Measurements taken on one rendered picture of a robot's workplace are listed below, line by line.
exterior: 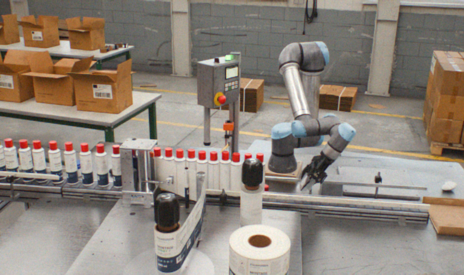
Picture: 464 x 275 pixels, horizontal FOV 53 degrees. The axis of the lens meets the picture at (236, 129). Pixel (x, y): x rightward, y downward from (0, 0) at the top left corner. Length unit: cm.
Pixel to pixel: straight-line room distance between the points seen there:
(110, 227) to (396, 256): 112
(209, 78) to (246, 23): 561
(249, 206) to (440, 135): 366
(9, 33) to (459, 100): 544
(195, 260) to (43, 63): 276
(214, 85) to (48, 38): 464
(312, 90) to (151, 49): 617
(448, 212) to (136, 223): 138
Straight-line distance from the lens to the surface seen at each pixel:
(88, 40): 614
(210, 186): 212
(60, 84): 388
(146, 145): 201
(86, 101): 370
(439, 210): 235
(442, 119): 519
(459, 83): 511
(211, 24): 775
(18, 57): 440
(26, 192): 242
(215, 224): 193
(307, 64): 224
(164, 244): 156
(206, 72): 198
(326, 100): 637
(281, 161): 237
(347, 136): 198
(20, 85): 409
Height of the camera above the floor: 189
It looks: 20 degrees down
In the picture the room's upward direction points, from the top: 1 degrees clockwise
